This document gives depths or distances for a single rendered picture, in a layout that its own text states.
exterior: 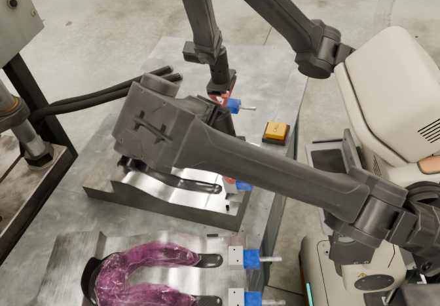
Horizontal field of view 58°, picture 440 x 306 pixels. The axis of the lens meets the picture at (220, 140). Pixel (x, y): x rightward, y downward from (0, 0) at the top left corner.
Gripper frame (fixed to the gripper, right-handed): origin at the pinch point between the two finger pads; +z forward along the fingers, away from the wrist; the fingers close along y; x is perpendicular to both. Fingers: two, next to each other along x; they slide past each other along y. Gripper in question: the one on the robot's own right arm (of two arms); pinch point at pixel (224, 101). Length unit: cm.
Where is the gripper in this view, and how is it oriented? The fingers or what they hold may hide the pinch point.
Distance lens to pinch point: 128.8
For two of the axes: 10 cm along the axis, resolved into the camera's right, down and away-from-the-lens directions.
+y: -3.3, 7.3, -6.0
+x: 9.3, 1.6, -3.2
